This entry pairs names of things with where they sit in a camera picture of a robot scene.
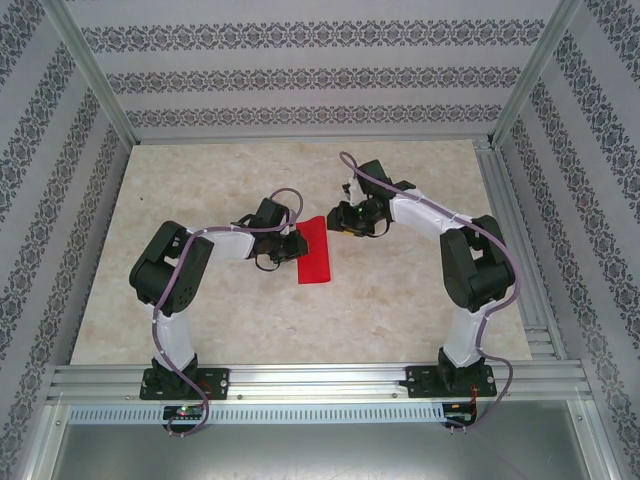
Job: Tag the long aluminium mounting rail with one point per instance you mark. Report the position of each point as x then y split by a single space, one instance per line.
320 375

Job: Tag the grey metal sheet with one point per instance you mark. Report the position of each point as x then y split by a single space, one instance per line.
320 452

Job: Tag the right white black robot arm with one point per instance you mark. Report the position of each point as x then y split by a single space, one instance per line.
475 270

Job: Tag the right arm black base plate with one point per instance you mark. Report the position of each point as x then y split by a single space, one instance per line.
420 382

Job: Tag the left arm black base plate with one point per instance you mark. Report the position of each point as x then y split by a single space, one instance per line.
215 382

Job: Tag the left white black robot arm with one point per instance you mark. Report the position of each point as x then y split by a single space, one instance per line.
170 265

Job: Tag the aluminium side rail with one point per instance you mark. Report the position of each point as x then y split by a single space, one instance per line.
515 240

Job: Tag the aluminium frame post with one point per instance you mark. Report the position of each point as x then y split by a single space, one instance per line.
537 70
90 70

